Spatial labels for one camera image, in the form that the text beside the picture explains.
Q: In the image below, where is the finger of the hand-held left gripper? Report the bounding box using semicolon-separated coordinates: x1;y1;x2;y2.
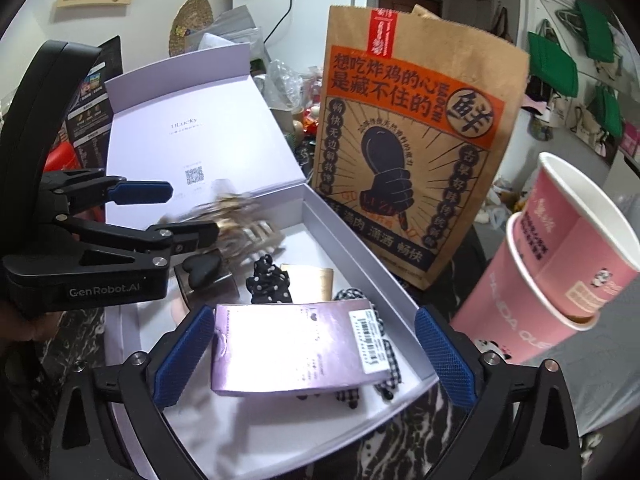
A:
42;169;175;222
5;219;221;273

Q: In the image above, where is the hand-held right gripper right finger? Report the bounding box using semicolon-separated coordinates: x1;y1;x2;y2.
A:
415;306;583;480

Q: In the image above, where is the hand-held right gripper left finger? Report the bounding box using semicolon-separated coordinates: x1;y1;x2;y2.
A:
47;305;216;480

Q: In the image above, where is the lavender gift box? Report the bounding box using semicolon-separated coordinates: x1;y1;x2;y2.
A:
102;42;441;480

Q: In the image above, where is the black heart perfume bottle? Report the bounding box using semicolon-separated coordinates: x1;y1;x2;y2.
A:
174;252;238;306

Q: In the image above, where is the gold hair claw clip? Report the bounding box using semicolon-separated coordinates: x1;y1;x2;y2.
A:
160;190;266;246

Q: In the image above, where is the gingham scrunchie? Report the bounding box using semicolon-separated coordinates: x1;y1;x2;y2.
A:
295;287;401;408

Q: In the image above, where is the polka dot scrunchie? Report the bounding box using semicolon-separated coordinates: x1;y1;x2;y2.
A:
245;255;293;306

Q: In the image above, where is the small lavender barcode box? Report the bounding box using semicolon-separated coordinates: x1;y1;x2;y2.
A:
210;300;391;397

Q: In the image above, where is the gold box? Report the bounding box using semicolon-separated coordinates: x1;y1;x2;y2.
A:
280;262;335;303

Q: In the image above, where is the person's left hand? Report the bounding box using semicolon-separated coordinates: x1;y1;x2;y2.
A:
0;305;63;356

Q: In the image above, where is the pink panda paper cup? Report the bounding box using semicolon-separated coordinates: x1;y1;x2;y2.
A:
517;152;640;331
450;212;601;366

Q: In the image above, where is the black printed packet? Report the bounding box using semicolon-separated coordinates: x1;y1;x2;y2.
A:
70;35;123;146

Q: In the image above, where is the grey covered chair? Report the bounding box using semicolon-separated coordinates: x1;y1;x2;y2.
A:
520;285;640;480

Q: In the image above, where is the woven straw fan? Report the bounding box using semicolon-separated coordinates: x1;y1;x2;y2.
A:
169;0;216;58

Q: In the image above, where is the grey plastic bag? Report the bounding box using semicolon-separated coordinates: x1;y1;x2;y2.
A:
212;5;263;48

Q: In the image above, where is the brown paper bag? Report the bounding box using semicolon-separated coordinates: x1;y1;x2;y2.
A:
305;4;532;291

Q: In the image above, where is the white refrigerator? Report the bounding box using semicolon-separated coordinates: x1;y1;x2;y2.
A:
231;0;371;61

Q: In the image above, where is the large green tote bag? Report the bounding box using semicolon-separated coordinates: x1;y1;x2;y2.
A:
527;30;580;93

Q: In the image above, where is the brown door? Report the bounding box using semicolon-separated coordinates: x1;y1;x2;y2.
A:
377;0;443;21

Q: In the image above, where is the black cable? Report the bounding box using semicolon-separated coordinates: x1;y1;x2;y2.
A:
262;0;301;46

